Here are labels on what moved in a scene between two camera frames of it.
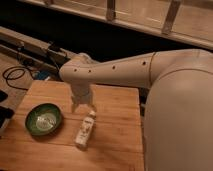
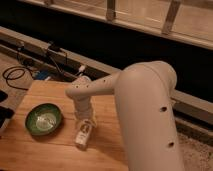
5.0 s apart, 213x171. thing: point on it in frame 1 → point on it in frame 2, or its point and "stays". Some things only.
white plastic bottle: [85, 129] stays
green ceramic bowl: [43, 119] stays
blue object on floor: [42, 74] stays
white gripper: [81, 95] → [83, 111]
